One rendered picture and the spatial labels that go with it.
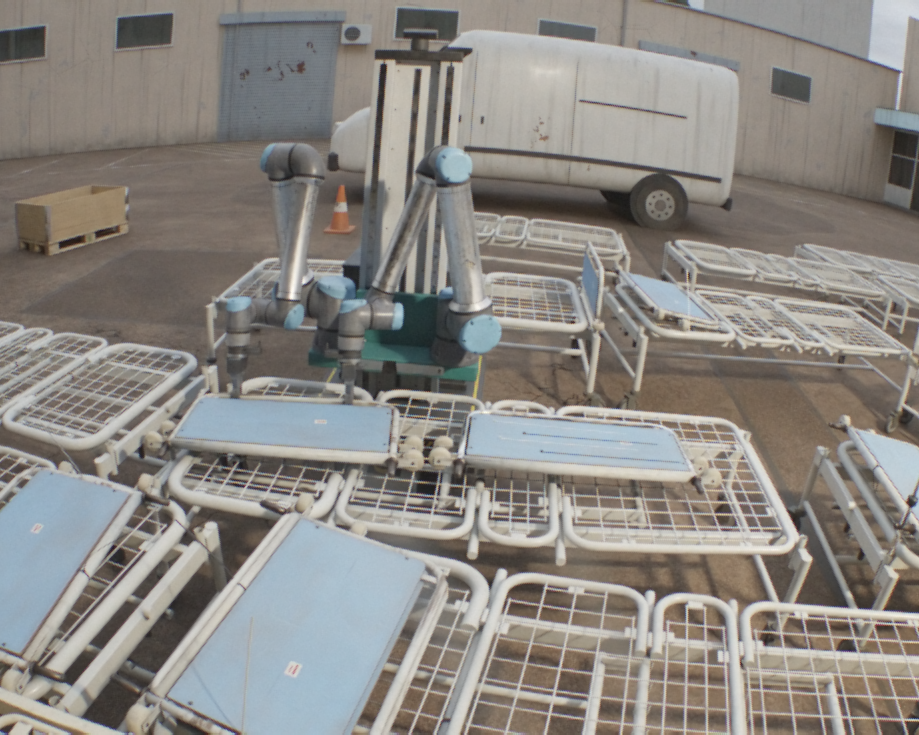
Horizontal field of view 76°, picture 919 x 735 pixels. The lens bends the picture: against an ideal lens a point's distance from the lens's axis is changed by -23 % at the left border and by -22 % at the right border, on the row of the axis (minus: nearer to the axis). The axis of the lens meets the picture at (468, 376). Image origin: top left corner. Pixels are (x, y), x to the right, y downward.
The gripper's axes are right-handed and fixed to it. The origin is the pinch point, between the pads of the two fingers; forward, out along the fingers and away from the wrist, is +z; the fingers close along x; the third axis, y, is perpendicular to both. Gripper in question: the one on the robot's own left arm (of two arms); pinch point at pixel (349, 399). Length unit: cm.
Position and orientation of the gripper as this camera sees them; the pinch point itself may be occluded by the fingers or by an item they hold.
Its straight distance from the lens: 254.0
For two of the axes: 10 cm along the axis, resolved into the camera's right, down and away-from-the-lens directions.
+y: 10.0, 0.4, 0.7
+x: -0.6, -1.8, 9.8
